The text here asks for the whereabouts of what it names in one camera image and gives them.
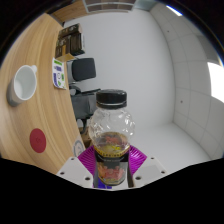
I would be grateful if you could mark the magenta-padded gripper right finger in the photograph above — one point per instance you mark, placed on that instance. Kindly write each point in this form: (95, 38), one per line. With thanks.
(148, 170)

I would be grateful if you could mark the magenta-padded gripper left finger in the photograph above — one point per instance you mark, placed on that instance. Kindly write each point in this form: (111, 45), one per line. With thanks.
(75, 171)

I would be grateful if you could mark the clear bottle with black cap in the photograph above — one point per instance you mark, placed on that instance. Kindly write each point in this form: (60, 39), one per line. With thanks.
(111, 133)

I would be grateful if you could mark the flat round red coaster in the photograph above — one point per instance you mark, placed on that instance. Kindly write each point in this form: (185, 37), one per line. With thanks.
(37, 140)

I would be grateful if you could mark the white printed leaflet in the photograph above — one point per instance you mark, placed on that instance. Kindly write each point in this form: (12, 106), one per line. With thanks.
(59, 74)

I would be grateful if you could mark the white grey mug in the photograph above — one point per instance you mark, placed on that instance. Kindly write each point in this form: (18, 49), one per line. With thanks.
(23, 83)

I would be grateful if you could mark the black office chair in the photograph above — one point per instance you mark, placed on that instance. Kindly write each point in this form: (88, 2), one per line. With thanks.
(83, 69)

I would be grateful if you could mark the rectangular ceiling light panel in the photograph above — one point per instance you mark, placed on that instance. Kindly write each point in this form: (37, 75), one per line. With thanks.
(174, 10)
(216, 81)

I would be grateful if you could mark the brown cardboard box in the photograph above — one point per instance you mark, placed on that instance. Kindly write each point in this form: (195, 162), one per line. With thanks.
(65, 57)

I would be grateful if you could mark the black printed carton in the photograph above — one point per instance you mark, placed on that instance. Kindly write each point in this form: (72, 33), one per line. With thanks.
(70, 30)
(70, 45)

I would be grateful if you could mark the wooden glass-door shelf cabinet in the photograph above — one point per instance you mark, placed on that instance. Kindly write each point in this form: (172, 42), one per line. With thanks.
(71, 10)

